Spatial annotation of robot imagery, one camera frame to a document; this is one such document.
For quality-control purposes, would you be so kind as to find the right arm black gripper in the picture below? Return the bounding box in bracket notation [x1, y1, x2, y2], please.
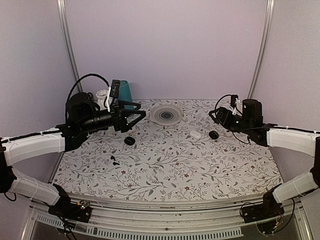
[209, 107, 253, 135]

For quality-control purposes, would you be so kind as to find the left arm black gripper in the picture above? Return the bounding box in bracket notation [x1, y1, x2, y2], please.
[79, 99, 146, 133]

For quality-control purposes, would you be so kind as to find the white oval charging case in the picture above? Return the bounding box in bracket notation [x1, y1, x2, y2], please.
[189, 130, 202, 140]

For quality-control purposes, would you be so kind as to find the black earbud charging case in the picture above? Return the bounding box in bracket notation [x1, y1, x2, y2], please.
[124, 136, 136, 146]

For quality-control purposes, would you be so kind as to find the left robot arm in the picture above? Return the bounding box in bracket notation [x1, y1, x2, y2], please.
[0, 92, 146, 217]

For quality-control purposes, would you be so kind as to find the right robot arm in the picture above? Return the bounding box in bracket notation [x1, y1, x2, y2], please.
[208, 99, 320, 218]

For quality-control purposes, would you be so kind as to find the small white earbud case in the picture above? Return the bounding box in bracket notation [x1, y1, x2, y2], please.
[225, 130, 233, 138]

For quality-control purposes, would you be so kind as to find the teal cylindrical vase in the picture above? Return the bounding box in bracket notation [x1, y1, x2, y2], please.
[118, 80, 133, 105]

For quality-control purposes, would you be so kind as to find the white ribbed vase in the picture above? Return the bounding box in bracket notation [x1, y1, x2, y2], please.
[96, 89, 109, 110]

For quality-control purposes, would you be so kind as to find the grey spiral ceramic plate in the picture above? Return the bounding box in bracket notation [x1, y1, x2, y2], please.
[149, 104, 183, 127]

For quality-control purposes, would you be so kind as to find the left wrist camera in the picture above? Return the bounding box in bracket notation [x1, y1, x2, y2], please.
[103, 79, 121, 112]

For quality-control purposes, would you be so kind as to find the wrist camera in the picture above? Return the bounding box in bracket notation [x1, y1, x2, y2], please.
[103, 79, 121, 112]
[230, 94, 242, 115]

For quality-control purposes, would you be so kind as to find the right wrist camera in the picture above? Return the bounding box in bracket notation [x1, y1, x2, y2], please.
[230, 94, 242, 115]

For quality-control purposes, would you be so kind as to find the right camera black cable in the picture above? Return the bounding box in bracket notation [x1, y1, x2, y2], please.
[214, 93, 252, 146]

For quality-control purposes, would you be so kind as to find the camera black cable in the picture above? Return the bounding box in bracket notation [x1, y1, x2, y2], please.
[214, 93, 252, 146]
[65, 73, 112, 118]

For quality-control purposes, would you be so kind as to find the left camera black cable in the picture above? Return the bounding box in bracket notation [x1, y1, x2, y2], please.
[65, 73, 112, 118]

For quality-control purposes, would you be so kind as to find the aluminium front rail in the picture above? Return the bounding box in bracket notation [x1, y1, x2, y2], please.
[21, 194, 313, 240]

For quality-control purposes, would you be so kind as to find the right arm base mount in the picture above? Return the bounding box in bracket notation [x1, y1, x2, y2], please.
[239, 192, 285, 223]

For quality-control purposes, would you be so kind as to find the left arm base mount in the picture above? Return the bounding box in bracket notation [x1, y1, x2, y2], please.
[48, 183, 92, 223]

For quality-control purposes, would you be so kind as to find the right aluminium corner post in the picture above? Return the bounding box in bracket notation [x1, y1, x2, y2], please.
[247, 0, 275, 99]

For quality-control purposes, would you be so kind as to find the aluminium corner post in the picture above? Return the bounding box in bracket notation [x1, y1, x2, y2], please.
[247, 0, 275, 99]
[56, 0, 80, 82]

